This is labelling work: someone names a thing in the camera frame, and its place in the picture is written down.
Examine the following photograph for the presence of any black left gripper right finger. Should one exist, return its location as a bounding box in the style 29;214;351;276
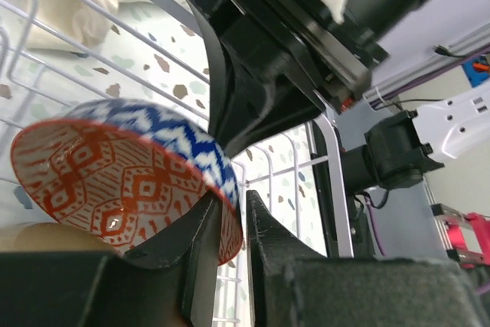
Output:
246;190;488;326

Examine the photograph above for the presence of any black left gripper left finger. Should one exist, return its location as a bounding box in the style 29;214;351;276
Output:
1;192;222;326

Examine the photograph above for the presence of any black glazed tan bowl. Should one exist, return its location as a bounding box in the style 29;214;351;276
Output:
1;223;115;253

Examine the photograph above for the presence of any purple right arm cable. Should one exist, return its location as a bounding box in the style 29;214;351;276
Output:
363;192;387;257

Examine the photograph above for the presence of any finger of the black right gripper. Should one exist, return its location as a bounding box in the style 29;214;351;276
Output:
186;0;325;158

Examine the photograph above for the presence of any white wire dish rack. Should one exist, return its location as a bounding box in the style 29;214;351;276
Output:
0;0;355;327

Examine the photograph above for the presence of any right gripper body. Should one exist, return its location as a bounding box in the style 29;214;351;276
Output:
232;0;387;113

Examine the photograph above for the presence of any red blue patterned bowl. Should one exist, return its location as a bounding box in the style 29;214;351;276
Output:
10;98;243;264

